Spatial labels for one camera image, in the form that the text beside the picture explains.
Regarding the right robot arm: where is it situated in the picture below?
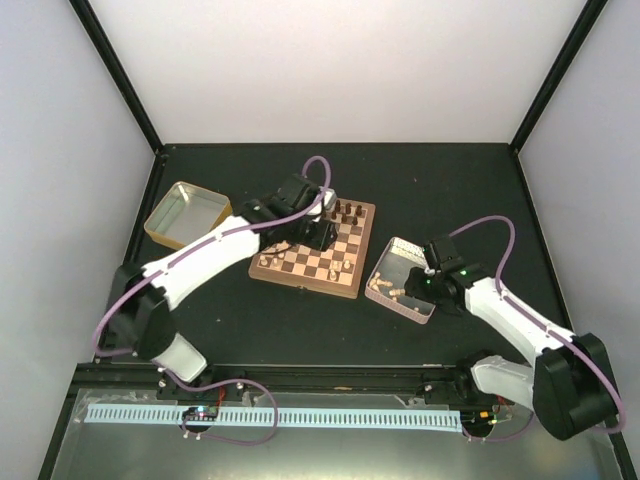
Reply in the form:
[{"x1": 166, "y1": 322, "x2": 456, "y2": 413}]
[{"x1": 404, "y1": 236, "x2": 625, "y2": 440}]

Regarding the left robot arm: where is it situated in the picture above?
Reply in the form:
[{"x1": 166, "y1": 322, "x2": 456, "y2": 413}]
[{"x1": 104, "y1": 174, "x2": 337, "y2": 399}]

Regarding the dark chess pieces row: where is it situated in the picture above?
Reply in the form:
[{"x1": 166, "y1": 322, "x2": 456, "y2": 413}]
[{"x1": 329, "y1": 199, "x2": 365, "y2": 226}]

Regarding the pink tin with pieces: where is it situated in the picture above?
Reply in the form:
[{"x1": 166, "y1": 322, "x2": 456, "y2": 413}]
[{"x1": 364, "y1": 237, "x2": 435, "y2": 325}]

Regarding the wooden chess board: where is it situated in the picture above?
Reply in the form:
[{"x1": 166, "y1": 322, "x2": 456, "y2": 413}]
[{"x1": 248, "y1": 199, "x2": 376, "y2": 299}]

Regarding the small circuit board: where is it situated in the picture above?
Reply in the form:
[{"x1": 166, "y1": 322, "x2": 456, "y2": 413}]
[{"x1": 182, "y1": 406, "x2": 218, "y2": 422}]

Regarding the gold metal tin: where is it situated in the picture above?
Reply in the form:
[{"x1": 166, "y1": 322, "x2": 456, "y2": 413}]
[{"x1": 144, "y1": 181, "x2": 232, "y2": 250}]

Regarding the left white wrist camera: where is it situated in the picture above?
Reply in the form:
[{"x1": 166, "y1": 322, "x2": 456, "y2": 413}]
[{"x1": 307, "y1": 188, "x2": 337, "y2": 216}]

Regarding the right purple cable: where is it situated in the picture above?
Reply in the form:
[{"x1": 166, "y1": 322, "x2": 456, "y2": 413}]
[{"x1": 447, "y1": 215, "x2": 627, "y2": 435}]

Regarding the black mounting rail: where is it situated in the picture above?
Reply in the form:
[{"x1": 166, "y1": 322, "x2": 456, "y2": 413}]
[{"x1": 154, "y1": 363, "x2": 481, "y2": 401}]

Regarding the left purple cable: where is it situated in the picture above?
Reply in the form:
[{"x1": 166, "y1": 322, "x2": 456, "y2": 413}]
[{"x1": 92, "y1": 155, "x2": 335, "y2": 359}]

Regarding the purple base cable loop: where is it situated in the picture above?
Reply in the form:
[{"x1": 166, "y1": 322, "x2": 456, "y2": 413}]
[{"x1": 164, "y1": 369, "x2": 280, "y2": 446}]

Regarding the light blue cable duct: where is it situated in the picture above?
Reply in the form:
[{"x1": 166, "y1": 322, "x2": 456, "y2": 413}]
[{"x1": 84, "y1": 404, "x2": 462, "y2": 433}]

